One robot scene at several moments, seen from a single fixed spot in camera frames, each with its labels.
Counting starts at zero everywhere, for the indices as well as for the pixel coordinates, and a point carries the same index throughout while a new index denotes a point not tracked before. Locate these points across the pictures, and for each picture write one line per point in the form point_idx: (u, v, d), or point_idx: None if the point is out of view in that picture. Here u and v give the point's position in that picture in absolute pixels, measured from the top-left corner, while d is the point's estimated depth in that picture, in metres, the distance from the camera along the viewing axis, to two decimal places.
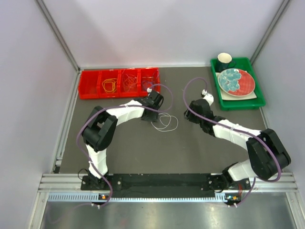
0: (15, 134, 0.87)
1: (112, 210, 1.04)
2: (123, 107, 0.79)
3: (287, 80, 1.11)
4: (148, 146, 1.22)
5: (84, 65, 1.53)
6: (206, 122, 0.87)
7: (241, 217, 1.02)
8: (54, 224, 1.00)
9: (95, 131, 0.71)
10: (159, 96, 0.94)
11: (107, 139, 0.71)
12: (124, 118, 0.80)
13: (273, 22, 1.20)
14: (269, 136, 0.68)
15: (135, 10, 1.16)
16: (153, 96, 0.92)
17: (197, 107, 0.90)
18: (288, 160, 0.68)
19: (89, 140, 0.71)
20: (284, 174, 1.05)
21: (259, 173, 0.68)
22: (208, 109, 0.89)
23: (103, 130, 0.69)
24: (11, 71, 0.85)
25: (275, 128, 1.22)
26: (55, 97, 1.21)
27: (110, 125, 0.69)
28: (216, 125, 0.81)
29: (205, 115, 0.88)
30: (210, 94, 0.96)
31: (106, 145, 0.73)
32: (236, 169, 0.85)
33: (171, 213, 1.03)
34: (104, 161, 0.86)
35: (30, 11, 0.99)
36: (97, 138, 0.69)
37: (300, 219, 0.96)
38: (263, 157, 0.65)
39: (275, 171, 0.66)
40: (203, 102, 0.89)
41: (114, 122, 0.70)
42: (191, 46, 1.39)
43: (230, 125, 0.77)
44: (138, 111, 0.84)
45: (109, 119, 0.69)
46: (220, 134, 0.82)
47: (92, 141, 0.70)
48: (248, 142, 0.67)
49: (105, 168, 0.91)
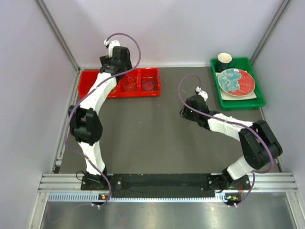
0: (15, 133, 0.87)
1: (112, 210, 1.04)
2: (93, 91, 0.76)
3: (287, 80, 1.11)
4: (147, 146, 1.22)
5: (84, 65, 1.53)
6: (202, 117, 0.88)
7: (241, 217, 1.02)
8: (54, 224, 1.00)
9: (83, 127, 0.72)
10: (123, 51, 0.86)
11: (96, 129, 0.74)
12: (101, 99, 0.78)
13: (273, 22, 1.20)
14: (260, 127, 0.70)
15: (134, 10, 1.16)
16: (117, 55, 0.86)
17: (192, 102, 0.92)
18: (279, 150, 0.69)
19: (82, 137, 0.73)
20: (284, 174, 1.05)
21: (252, 163, 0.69)
22: (203, 104, 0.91)
23: (89, 126, 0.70)
24: (11, 70, 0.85)
25: (275, 128, 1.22)
26: (55, 96, 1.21)
27: (93, 120, 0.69)
28: (210, 119, 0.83)
29: (200, 110, 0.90)
30: (204, 91, 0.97)
31: (98, 133, 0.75)
32: (234, 168, 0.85)
33: (171, 213, 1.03)
34: (100, 157, 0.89)
35: (30, 11, 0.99)
36: (89, 134, 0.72)
37: (300, 219, 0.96)
38: (255, 146, 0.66)
39: (267, 161, 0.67)
40: (198, 98, 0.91)
41: (94, 115, 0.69)
42: (191, 46, 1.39)
43: (224, 118, 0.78)
44: (111, 83, 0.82)
45: (89, 116, 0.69)
46: (215, 128, 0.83)
47: (87, 139, 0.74)
48: (240, 133, 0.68)
49: (102, 164, 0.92)
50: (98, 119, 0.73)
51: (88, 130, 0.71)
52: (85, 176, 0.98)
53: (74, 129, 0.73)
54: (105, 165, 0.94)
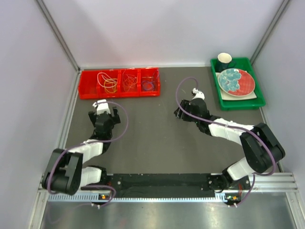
0: (15, 132, 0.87)
1: (112, 210, 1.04)
2: (83, 143, 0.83)
3: (287, 80, 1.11)
4: (147, 146, 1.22)
5: (84, 65, 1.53)
6: (203, 122, 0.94)
7: (241, 217, 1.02)
8: (54, 224, 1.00)
9: (62, 174, 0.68)
10: (105, 123, 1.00)
11: (77, 178, 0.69)
12: (87, 153, 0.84)
13: (273, 21, 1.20)
14: (261, 130, 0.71)
15: (134, 10, 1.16)
16: (100, 128, 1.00)
17: (194, 107, 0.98)
18: (282, 153, 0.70)
19: (58, 184, 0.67)
20: (284, 174, 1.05)
21: (255, 167, 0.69)
22: (205, 109, 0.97)
23: (70, 170, 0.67)
24: (11, 69, 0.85)
25: (275, 128, 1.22)
26: (54, 96, 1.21)
27: (76, 162, 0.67)
28: (211, 124, 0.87)
29: (201, 115, 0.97)
30: (200, 92, 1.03)
31: (77, 183, 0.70)
32: (235, 168, 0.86)
33: (171, 213, 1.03)
34: (91, 173, 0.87)
35: (30, 11, 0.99)
36: (66, 181, 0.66)
37: (300, 219, 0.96)
38: (257, 150, 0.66)
39: (270, 164, 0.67)
40: (199, 102, 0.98)
41: (79, 159, 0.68)
42: (191, 46, 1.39)
43: (225, 123, 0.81)
44: (98, 146, 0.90)
45: (73, 158, 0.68)
46: (216, 133, 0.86)
47: (60, 188, 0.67)
48: (242, 137, 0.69)
49: (98, 174, 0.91)
50: (80, 167, 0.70)
51: (67, 175, 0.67)
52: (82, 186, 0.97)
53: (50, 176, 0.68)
54: (100, 171, 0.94)
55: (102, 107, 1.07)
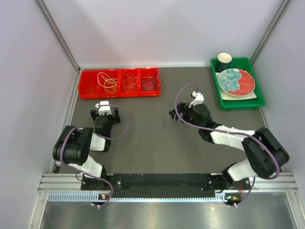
0: (15, 132, 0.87)
1: (112, 210, 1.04)
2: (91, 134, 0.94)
3: (287, 80, 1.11)
4: (147, 146, 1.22)
5: (84, 65, 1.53)
6: (205, 130, 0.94)
7: (241, 217, 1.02)
8: (54, 224, 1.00)
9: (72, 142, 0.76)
10: (104, 126, 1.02)
11: (86, 147, 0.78)
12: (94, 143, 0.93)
13: (273, 21, 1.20)
14: (263, 135, 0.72)
15: (134, 10, 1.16)
16: (100, 130, 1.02)
17: (198, 114, 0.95)
18: (286, 157, 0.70)
19: (69, 149, 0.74)
20: (284, 174, 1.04)
21: (260, 171, 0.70)
22: (208, 117, 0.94)
23: (83, 137, 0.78)
24: (11, 70, 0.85)
25: (275, 128, 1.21)
26: (55, 96, 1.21)
27: (89, 130, 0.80)
28: (213, 131, 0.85)
29: (204, 123, 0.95)
30: (200, 94, 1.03)
31: (86, 154, 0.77)
32: (235, 169, 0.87)
33: (171, 213, 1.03)
34: (94, 163, 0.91)
35: (30, 11, 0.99)
36: (77, 144, 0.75)
37: (300, 219, 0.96)
38: (260, 155, 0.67)
39: (274, 169, 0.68)
40: (204, 110, 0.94)
41: (90, 131, 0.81)
42: (190, 46, 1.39)
43: (226, 130, 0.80)
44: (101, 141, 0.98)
45: (86, 128, 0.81)
46: (218, 140, 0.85)
47: (71, 153, 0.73)
48: (244, 142, 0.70)
49: (99, 168, 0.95)
50: (90, 140, 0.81)
51: (79, 142, 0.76)
52: (85, 179, 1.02)
53: (59, 148, 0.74)
54: (102, 167, 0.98)
55: (104, 108, 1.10)
